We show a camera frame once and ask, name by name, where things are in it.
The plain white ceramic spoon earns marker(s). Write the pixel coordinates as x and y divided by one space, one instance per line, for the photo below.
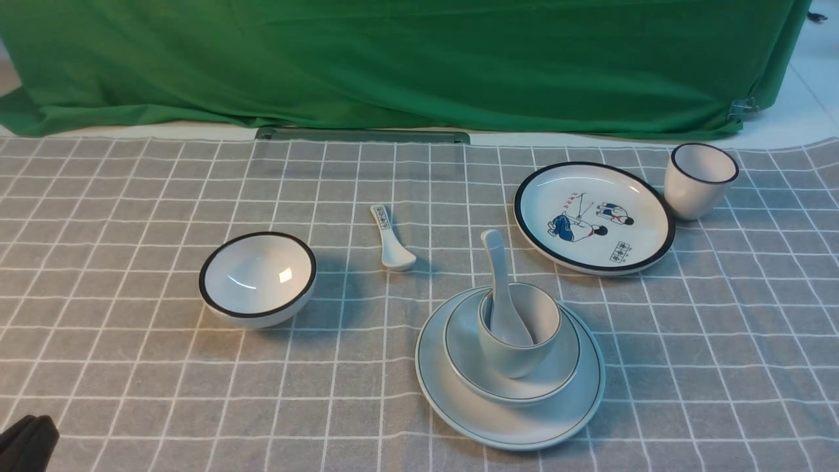
505 323

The pale grey cup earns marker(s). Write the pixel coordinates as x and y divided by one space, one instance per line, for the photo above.
540 316

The pale grey rimmed bowl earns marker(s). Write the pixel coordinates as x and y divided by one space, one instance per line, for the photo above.
462 347

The metal backdrop clamp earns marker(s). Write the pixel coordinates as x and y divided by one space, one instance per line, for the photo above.
743 109

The black rimmed white bowl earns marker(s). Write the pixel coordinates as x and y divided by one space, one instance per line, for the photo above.
258 279

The illustrated black rimmed plate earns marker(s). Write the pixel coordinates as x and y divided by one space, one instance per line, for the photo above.
594 218

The black rimmed white cup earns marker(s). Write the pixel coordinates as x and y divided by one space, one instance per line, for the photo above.
697 178

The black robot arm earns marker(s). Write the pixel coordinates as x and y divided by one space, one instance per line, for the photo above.
29 444

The green backdrop cloth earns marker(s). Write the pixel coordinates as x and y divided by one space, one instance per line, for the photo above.
651 70

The small printed white spoon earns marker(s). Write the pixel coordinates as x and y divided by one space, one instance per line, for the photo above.
394 256

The pale grey rimmed plate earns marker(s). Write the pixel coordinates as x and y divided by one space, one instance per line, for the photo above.
494 422

